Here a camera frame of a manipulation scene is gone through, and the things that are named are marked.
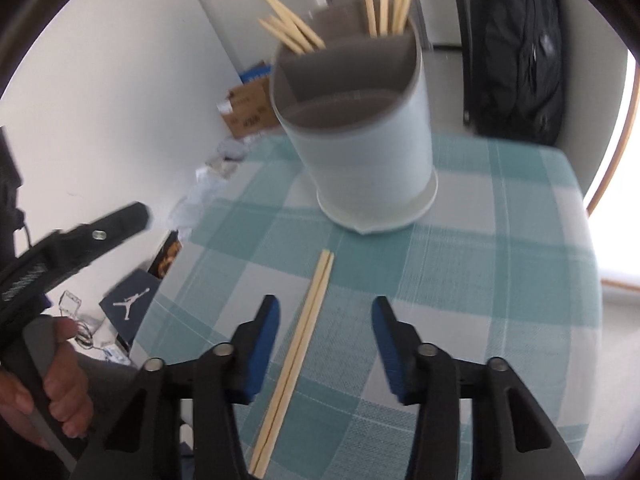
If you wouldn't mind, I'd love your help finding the black backpack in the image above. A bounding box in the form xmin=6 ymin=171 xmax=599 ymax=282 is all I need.
xmin=471 ymin=0 xmax=564 ymax=145

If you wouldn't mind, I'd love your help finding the person left hand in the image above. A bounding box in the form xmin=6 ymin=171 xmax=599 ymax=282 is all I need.
xmin=1 ymin=318 xmax=93 ymax=450

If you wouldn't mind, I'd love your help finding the brown cardboard box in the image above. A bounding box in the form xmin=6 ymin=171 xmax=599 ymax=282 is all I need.
xmin=217 ymin=77 xmax=279 ymax=140

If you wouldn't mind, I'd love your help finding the white plastic bag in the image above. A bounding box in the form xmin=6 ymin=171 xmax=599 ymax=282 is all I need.
xmin=167 ymin=139 xmax=250 ymax=243

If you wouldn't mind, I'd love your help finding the teal checkered tablecloth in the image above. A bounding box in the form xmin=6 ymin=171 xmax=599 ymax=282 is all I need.
xmin=131 ymin=136 xmax=602 ymax=479

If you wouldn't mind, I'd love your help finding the blue cardboard box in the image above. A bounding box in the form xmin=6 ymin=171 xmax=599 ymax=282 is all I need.
xmin=239 ymin=61 xmax=271 ymax=84

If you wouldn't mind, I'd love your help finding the white utensil holder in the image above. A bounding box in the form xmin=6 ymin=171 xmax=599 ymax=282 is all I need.
xmin=270 ymin=0 xmax=438 ymax=235

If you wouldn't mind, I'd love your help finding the navy Jordan shoe box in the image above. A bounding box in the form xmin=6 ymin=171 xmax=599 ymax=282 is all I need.
xmin=100 ymin=269 xmax=160 ymax=347

